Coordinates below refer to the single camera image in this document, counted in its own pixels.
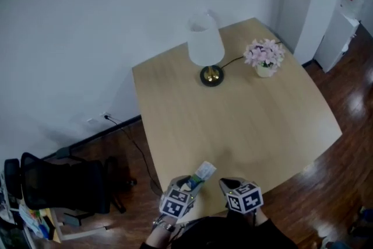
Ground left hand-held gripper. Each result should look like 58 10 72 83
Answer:
159 174 203 219

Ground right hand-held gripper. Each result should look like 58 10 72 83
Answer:
219 178 264 213

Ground white green milk carton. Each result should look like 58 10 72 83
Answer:
188 160 217 189

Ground person's right forearm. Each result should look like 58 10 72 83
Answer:
253 209 270 227

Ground person's left forearm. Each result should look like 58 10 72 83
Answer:
145 214 177 249

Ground silver wristwatch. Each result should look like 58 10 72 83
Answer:
152 217 176 233

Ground person's black top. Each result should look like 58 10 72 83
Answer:
139 215 298 249

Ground black office chair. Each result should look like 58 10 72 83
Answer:
4 147 138 227

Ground pink flowers in white pot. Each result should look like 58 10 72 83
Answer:
243 38 286 79

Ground white shade brass table lamp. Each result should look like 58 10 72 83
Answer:
186 9 226 87

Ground colourful desk clutter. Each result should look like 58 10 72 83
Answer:
0 183 53 243

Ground white water dispenser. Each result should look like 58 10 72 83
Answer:
314 11 361 73

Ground black floor power cable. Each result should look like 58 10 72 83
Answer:
104 115 163 193

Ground wooden side desk white frame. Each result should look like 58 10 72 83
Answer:
43 207 110 243

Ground black lamp cable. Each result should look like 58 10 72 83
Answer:
221 41 283 69

